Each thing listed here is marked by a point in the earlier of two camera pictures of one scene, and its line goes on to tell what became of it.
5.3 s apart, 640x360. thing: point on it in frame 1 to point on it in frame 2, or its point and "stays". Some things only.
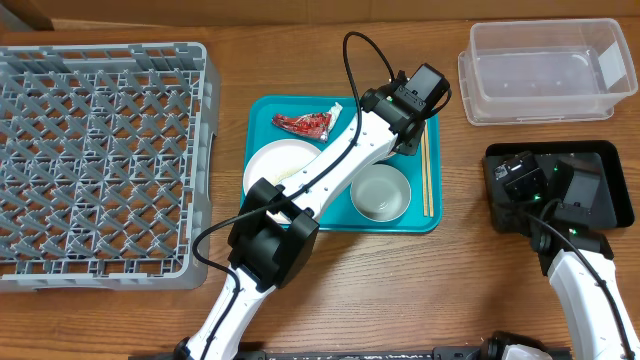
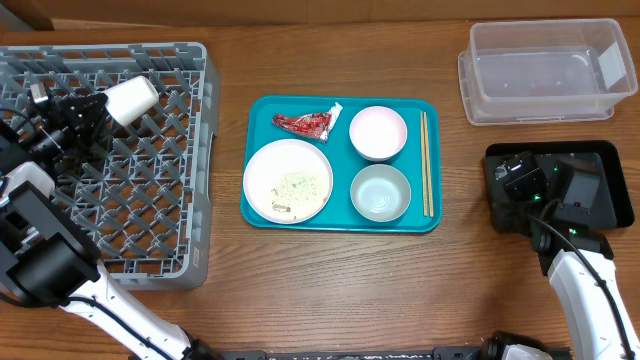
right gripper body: [507, 201] stays
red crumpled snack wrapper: [314, 125] stays
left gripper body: [414, 147] to [64, 134]
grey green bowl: [381, 193] stays
